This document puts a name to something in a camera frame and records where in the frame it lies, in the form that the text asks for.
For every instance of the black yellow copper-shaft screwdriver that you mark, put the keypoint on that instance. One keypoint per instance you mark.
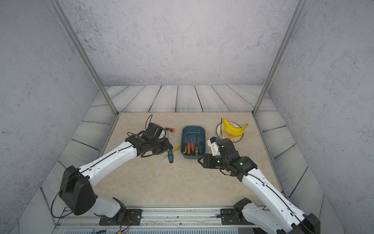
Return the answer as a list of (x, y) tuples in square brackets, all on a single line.
[(196, 146)]

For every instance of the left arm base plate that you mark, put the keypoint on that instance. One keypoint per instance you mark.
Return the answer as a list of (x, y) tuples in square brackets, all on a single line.
[(128, 217)]

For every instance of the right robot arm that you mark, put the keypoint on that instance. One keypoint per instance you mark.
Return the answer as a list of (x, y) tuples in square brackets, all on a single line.
[(283, 216)]

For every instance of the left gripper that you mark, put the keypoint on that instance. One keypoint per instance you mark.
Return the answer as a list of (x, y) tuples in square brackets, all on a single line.
[(167, 146)]

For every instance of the small orange black screwdriver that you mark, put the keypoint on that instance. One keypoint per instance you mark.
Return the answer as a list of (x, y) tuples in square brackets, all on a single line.
[(170, 129)]

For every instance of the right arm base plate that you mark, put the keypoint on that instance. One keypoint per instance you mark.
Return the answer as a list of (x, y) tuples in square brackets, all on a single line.
[(232, 216)]

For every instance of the green handle screwdriver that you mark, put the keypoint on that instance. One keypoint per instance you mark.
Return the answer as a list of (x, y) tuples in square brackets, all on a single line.
[(201, 145), (170, 155)]

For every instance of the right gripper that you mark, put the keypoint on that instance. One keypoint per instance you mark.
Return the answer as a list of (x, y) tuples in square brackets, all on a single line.
[(208, 161)]

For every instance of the yellow banana bunch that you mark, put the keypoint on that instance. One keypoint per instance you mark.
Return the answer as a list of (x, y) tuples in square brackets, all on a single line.
[(234, 131)]

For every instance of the left aluminium frame post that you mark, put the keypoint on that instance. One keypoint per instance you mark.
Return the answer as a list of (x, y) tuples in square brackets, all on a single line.
[(64, 22)]

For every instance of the teal storage box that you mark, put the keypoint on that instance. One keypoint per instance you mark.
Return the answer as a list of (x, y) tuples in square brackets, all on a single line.
[(192, 130)]

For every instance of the right aluminium frame post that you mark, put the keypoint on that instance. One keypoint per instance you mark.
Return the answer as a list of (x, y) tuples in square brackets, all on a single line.
[(281, 52)]

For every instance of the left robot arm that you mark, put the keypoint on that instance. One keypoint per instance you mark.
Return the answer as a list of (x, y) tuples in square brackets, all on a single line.
[(77, 184)]

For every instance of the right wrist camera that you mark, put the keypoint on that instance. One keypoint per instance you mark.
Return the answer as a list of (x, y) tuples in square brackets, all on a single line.
[(212, 143)]

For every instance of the aluminium front rail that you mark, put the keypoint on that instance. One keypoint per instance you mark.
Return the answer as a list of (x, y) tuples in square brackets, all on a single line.
[(158, 220)]

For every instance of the black yellow-tip screwdriver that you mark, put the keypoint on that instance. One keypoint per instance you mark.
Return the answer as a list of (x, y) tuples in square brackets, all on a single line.
[(185, 146)]

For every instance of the patterned round plate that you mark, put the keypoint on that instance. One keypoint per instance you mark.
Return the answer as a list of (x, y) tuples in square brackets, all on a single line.
[(221, 133)]

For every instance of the aluminium frame post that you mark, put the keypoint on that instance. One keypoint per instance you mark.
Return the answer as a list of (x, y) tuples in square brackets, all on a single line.
[(281, 52), (64, 22)]

